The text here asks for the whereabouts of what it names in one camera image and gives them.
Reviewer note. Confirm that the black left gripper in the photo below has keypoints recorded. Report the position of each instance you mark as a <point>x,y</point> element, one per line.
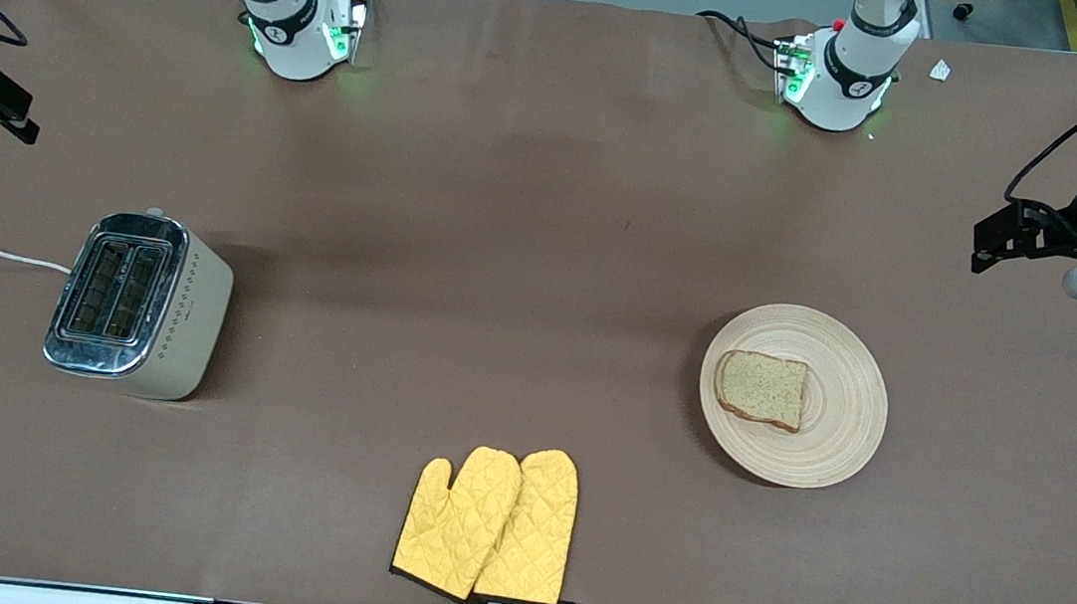
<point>1057,224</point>

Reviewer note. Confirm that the round wooden plate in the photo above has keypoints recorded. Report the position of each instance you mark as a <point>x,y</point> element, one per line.
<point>842,414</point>

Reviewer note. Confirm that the black castor wheel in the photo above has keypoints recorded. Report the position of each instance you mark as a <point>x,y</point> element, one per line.
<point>963,9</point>

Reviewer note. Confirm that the yellow quilted oven mitt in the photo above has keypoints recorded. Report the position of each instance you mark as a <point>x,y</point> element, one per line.
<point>539,532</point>
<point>455,523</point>

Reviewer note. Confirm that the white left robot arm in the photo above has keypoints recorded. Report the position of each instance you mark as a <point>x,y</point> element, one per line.
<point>841,89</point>

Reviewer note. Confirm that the slice of brown bread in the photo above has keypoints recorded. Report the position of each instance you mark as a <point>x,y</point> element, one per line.
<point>762,388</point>

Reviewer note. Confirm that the beige chrome two-slot toaster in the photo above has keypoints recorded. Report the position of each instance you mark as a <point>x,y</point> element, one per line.
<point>186,325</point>

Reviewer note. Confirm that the small white paper scrap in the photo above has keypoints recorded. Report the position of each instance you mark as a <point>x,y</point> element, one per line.
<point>940,70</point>

